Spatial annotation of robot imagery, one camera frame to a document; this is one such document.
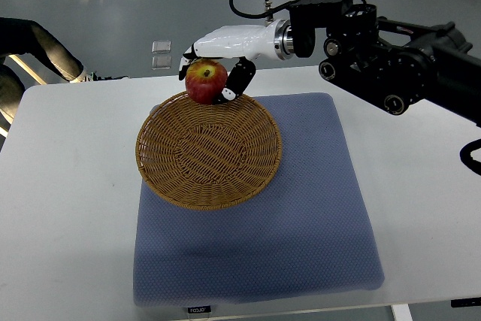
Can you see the lower floor plate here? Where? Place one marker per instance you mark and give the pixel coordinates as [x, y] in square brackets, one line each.
[161, 62]

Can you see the black table controller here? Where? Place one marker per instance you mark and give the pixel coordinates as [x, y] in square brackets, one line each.
[466, 302]

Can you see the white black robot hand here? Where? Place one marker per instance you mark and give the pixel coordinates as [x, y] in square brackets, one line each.
[244, 42]

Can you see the black table label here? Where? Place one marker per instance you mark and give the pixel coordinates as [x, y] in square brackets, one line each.
[199, 309]

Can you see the red apple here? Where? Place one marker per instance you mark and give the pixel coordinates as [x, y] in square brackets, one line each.
[205, 79]

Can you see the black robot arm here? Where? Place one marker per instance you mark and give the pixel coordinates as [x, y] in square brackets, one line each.
[387, 63]

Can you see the upper floor plate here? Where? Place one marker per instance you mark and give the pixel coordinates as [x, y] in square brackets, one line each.
[161, 47]

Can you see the blue quilted mat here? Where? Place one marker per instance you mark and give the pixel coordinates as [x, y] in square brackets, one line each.
[307, 232]

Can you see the floor plate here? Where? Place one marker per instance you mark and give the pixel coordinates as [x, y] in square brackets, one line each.
[161, 62]
[161, 47]

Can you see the woven wicker basket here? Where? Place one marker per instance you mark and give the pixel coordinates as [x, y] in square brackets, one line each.
[208, 157]

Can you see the white table leg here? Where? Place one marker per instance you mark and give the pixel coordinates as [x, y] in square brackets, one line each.
[401, 312]

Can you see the person in camouflage clothing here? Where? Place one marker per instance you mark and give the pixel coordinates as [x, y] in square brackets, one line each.
[19, 37]

